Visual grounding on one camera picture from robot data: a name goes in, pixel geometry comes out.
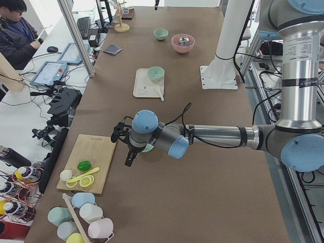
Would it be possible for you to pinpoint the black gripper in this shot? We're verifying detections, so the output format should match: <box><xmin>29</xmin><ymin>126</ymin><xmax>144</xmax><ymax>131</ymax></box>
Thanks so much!
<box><xmin>110</xmin><ymin>116</ymin><xmax>139</xmax><ymax>167</ymax></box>

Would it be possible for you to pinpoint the green bowl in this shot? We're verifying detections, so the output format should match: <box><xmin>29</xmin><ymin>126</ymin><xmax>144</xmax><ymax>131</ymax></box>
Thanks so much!
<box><xmin>153</xmin><ymin>28</ymin><xmax>169</xmax><ymax>41</ymax></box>
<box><xmin>141</xmin><ymin>144</ymin><xmax>154</xmax><ymax>153</ymax></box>
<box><xmin>147</xmin><ymin>66</ymin><xmax>165</xmax><ymax>82</ymax></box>

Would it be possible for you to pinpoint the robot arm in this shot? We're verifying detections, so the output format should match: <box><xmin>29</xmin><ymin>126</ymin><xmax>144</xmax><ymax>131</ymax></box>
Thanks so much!
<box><xmin>111</xmin><ymin>1</ymin><xmax>323</xmax><ymax>172</ymax></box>

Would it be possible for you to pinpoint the wooden cutting board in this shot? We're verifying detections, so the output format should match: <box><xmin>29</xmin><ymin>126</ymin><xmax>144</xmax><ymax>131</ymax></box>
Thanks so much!
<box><xmin>56</xmin><ymin>134</ymin><xmax>116</xmax><ymax>194</ymax></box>

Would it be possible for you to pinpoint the yellow plastic knife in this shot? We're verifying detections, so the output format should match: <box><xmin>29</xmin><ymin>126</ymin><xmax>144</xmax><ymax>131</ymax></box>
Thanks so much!
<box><xmin>66</xmin><ymin>167</ymin><xmax>100</xmax><ymax>183</ymax></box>

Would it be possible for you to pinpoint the green lime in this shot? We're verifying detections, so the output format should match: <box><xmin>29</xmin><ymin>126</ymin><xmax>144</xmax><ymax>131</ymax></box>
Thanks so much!
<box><xmin>77</xmin><ymin>160</ymin><xmax>92</xmax><ymax>171</ymax></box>

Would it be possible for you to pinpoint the lemon slice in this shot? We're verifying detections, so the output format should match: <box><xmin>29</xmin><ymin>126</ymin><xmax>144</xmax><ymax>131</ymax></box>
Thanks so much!
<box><xmin>79</xmin><ymin>175</ymin><xmax>95</xmax><ymax>187</ymax></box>

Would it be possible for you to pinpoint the white garlic bulb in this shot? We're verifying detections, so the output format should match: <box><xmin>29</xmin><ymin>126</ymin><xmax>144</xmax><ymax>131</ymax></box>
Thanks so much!
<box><xmin>60</xmin><ymin>170</ymin><xmax>73</xmax><ymax>181</ymax></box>

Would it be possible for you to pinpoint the blue cup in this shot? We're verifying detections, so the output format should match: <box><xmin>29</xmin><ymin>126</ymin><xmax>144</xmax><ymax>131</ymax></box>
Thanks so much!
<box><xmin>72</xmin><ymin>192</ymin><xmax>95</xmax><ymax>209</ymax></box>

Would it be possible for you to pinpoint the cream rabbit tray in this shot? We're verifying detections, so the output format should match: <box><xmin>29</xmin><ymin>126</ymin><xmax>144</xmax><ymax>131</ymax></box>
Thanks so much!
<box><xmin>133</xmin><ymin>68</ymin><xmax>164</xmax><ymax>98</ymax></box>

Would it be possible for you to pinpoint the white cup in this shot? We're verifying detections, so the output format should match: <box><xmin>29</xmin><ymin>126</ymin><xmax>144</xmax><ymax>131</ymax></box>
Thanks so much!
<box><xmin>79</xmin><ymin>203</ymin><xmax>103</xmax><ymax>224</ymax></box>

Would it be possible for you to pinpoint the white ceramic spoon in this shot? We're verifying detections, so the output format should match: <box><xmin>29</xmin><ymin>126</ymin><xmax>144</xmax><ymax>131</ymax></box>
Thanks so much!
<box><xmin>154</xmin><ymin>85</ymin><xmax>164</xmax><ymax>102</ymax></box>

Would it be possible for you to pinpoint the pink cup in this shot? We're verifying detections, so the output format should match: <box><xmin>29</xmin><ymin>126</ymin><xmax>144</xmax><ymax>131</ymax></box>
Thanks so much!
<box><xmin>88</xmin><ymin>218</ymin><xmax>114</xmax><ymax>239</ymax></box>

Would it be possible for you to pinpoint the green bowl on tray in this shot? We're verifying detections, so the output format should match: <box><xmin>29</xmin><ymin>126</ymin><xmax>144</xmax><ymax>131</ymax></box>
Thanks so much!
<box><xmin>147</xmin><ymin>66</ymin><xmax>165</xmax><ymax>82</ymax></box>

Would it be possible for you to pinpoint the green cup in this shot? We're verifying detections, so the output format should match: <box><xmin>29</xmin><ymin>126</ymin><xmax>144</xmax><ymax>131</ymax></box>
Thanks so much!
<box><xmin>48</xmin><ymin>207</ymin><xmax>72</xmax><ymax>227</ymax></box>

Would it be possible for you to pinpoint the yellow cup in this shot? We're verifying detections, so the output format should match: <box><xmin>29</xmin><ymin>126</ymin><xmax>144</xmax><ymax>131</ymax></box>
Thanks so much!
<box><xmin>66</xmin><ymin>233</ymin><xmax>85</xmax><ymax>243</ymax></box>

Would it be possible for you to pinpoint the grey cup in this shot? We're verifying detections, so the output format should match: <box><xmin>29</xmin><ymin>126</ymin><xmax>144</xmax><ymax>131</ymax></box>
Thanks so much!
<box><xmin>57</xmin><ymin>222</ymin><xmax>78</xmax><ymax>241</ymax></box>

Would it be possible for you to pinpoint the grey folded cloth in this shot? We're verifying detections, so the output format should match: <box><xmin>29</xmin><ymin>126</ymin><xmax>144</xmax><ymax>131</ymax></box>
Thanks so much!
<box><xmin>103</xmin><ymin>44</ymin><xmax>123</xmax><ymax>56</ymax></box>

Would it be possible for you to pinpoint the teach pendant tablet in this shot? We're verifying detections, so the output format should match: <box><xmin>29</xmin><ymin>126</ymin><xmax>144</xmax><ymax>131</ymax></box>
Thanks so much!
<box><xmin>29</xmin><ymin>61</ymin><xmax>67</xmax><ymax>86</ymax></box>
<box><xmin>57</xmin><ymin>43</ymin><xmax>82</xmax><ymax>65</ymax></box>

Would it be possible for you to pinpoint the black water bottle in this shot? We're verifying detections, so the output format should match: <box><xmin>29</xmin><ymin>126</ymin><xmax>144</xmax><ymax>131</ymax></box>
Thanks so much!
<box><xmin>1</xmin><ymin>145</ymin><xmax>31</xmax><ymax>168</ymax></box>

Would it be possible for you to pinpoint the pink bowl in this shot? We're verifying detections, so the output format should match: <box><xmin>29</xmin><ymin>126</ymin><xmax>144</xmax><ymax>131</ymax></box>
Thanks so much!
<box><xmin>171</xmin><ymin>34</ymin><xmax>195</xmax><ymax>54</ymax></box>

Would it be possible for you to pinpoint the wooden mug tree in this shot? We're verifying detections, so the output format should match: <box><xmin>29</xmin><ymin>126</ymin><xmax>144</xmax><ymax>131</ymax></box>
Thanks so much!
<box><xmin>111</xmin><ymin>0</ymin><xmax>130</xmax><ymax>33</ymax></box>

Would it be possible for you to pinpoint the black computer mouse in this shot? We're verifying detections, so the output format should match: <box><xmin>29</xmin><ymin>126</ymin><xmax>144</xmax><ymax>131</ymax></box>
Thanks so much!
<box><xmin>47</xmin><ymin>46</ymin><xmax>58</xmax><ymax>53</ymax></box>

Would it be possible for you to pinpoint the black keyboard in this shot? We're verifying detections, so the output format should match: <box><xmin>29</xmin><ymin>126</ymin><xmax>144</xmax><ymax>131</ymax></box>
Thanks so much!
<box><xmin>76</xmin><ymin>17</ymin><xmax>91</xmax><ymax>39</ymax></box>

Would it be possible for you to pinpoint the person in dark jacket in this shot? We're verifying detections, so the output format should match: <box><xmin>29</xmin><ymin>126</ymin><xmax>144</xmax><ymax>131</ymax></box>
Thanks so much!
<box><xmin>1</xmin><ymin>0</ymin><xmax>44</xmax><ymax>70</ymax></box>

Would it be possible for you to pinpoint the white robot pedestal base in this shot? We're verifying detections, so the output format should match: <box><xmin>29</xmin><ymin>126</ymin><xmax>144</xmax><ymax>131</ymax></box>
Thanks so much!
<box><xmin>200</xmin><ymin>0</ymin><xmax>254</xmax><ymax>90</ymax></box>

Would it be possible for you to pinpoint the aluminium frame post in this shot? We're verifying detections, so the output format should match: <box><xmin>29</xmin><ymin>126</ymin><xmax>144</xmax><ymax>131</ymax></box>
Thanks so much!
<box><xmin>57</xmin><ymin>0</ymin><xmax>95</xmax><ymax>78</ymax></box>

